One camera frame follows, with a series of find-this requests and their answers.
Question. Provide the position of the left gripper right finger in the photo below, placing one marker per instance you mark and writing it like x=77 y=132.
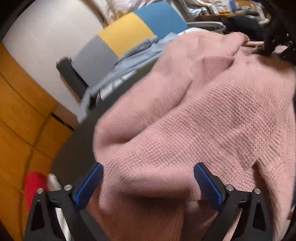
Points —
x=254 y=222

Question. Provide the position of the pink knit sweater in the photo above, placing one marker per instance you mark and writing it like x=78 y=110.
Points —
x=207 y=99

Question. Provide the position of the black garment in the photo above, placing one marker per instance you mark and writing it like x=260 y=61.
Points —
x=279 y=30

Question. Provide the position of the grey yellow blue chair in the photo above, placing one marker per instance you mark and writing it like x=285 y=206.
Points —
x=156 y=19

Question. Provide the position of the red and white cloth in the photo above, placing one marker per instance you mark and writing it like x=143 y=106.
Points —
x=37 y=180

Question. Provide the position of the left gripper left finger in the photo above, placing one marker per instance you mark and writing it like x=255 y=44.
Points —
x=43 y=221

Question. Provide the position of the light blue grey garment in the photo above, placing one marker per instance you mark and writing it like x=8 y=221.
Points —
x=120 y=71

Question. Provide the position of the cluttered wooden desk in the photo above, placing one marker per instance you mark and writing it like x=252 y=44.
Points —
x=220 y=10

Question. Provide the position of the white patterned pillow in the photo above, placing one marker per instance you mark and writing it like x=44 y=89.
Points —
x=114 y=85

